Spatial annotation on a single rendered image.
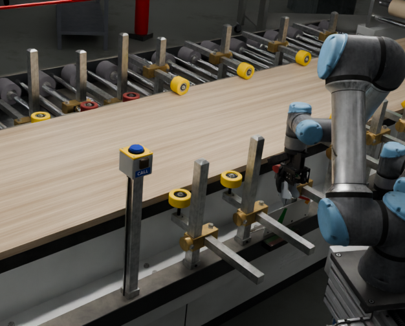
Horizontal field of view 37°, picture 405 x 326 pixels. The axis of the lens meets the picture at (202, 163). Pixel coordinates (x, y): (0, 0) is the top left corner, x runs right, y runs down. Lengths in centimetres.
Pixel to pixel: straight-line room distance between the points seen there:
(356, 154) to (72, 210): 96
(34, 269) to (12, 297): 11
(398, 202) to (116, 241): 101
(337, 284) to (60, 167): 108
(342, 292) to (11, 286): 100
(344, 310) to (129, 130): 123
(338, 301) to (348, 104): 60
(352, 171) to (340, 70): 25
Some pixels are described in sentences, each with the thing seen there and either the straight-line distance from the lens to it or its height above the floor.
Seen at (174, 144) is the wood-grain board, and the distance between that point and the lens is 250.
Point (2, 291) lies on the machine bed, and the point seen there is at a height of 73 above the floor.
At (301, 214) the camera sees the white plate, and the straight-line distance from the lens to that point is 249.
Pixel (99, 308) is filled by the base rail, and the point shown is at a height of 70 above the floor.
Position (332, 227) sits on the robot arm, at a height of 122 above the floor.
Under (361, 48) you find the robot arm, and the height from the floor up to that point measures 159.
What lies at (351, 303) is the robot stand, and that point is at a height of 93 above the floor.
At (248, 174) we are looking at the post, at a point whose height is 99.
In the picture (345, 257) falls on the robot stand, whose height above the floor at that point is 104.
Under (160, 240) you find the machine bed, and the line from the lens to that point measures 231.
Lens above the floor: 202
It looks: 28 degrees down
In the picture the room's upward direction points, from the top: 6 degrees clockwise
